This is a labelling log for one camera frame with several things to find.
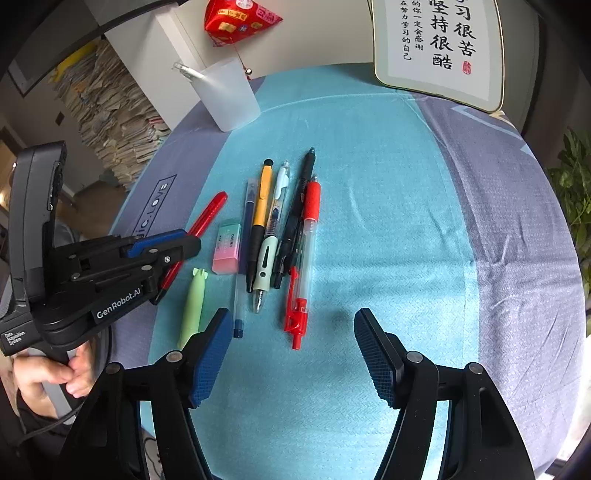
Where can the clear pen red grip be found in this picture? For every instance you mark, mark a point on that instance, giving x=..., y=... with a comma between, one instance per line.
x=313, y=198

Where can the white sage green pen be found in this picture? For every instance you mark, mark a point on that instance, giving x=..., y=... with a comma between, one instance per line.
x=265, y=263

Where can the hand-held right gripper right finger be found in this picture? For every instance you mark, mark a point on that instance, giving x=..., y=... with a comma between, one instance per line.
x=378, y=360

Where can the yellow black pen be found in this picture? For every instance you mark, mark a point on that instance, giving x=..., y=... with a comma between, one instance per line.
x=263, y=194

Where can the pink green eraser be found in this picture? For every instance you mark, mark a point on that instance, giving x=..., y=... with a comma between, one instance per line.
x=226, y=249

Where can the translucent plastic cup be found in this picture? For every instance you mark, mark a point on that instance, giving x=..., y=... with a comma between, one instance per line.
x=231, y=101

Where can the person's left hand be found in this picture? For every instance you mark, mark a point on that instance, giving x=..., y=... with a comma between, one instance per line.
x=44, y=374

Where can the stack of old papers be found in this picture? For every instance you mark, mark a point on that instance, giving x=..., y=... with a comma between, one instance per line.
x=106, y=106

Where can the slim red pen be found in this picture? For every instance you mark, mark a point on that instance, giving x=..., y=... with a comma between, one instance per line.
x=210, y=211

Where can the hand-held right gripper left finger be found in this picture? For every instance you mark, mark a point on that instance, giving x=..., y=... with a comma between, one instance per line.
x=213, y=360

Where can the blue printed tablecloth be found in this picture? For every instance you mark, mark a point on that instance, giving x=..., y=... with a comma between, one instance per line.
x=392, y=230

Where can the framed calligraphy plaque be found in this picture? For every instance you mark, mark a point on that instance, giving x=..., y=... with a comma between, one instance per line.
x=438, y=41

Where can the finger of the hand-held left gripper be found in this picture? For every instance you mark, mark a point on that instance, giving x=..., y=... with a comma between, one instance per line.
x=154, y=242
x=157, y=281

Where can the clear blue ink pen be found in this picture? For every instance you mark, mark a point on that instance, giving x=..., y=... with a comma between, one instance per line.
x=249, y=207

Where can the light green rocket pen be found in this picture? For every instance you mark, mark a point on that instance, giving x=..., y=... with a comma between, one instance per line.
x=194, y=304

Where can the green potted plant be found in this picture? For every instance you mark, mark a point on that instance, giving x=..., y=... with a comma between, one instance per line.
x=577, y=184

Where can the red hanging ornament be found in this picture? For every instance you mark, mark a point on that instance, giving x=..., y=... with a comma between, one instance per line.
x=235, y=18

